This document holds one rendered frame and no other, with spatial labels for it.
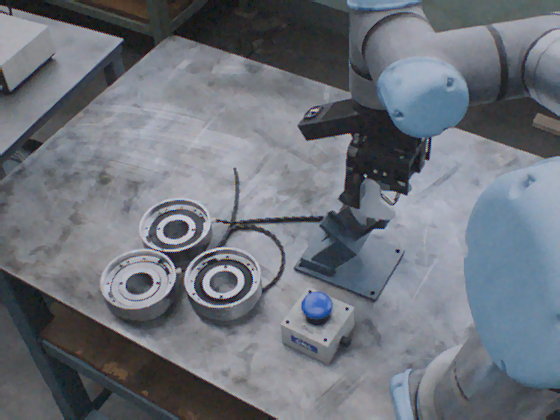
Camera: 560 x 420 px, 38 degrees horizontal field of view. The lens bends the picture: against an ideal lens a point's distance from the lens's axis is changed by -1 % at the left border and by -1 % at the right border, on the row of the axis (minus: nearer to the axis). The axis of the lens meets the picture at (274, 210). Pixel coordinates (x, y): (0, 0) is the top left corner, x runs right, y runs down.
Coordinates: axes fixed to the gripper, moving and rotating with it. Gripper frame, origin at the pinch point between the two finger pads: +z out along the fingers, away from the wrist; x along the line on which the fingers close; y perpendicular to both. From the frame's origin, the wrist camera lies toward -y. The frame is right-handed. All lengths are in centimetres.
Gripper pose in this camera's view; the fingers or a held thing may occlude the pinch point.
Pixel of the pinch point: (364, 207)
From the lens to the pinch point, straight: 108.6
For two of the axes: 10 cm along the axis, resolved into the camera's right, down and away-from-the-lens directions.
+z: 0.7, 6.8, 7.3
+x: 4.9, -6.6, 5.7
